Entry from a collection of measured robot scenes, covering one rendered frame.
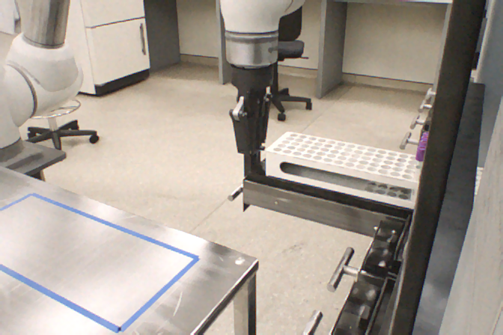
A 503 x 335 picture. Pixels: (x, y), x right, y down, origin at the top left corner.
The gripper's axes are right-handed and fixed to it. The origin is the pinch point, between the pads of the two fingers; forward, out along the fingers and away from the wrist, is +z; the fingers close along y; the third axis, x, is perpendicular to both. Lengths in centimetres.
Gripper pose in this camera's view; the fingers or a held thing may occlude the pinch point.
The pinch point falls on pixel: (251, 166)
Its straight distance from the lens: 84.5
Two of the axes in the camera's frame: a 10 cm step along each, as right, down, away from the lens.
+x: -8.9, -2.1, 4.0
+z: 0.0, 8.9, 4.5
